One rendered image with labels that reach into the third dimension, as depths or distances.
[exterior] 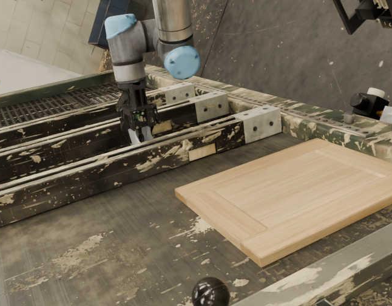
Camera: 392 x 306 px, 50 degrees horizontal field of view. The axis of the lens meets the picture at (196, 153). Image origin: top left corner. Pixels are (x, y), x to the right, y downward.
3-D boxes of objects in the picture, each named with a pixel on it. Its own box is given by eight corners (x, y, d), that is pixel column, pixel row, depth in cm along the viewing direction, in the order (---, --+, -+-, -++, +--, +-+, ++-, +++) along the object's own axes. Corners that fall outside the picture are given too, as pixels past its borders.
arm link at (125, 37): (141, 13, 96) (103, 19, 94) (148, 61, 100) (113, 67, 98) (135, 12, 103) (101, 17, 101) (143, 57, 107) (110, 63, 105)
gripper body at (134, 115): (133, 134, 103) (123, 86, 98) (122, 126, 110) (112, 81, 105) (161, 125, 106) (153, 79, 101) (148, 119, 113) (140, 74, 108)
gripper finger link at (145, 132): (151, 161, 109) (144, 128, 106) (142, 155, 114) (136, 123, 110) (162, 158, 110) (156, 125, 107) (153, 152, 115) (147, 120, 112)
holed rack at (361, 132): (374, 134, 96) (374, 132, 95) (365, 137, 94) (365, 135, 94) (130, 65, 234) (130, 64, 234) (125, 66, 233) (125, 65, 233)
